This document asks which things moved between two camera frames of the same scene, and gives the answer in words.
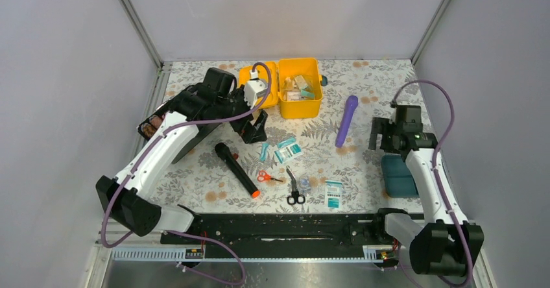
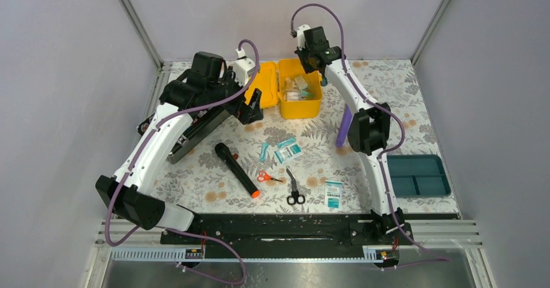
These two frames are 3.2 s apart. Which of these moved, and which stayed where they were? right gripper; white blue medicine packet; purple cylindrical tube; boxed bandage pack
Moved: right gripper
Stayed: purple cylindrical tube; boxed bandage pack; white blue medicine packet
